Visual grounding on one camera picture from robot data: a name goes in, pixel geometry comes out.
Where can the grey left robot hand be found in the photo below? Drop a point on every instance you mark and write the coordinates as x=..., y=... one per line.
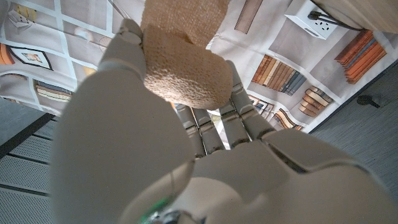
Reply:
x=124, y=140

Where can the white power strip box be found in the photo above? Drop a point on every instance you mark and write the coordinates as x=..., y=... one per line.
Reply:
x=311, y=18

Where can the printed bookshelf backdrop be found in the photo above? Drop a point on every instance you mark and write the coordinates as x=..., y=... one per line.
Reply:
x=326, y=62

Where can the dark grey door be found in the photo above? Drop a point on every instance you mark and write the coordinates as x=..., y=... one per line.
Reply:
x=367, y=133

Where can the tan adhesive wrap strip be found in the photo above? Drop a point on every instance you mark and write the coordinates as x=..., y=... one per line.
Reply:
x=186, y=71

